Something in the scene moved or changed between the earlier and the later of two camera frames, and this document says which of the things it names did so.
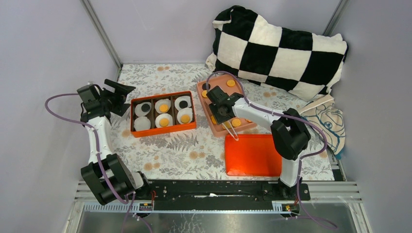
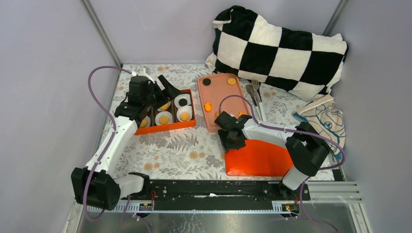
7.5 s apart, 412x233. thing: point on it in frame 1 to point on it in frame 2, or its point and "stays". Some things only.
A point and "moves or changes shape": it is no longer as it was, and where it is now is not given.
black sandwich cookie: [183, 104] stays
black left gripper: [121, 92] to [170, 91]
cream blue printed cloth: [323, 112] stays
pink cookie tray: [231, 85] moves or changes shape
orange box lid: [252, 155] stays
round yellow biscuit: [231, 83] stays
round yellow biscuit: [185, 118] stays
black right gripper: [219, 119] to [226, 144]
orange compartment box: [163, 113] stays
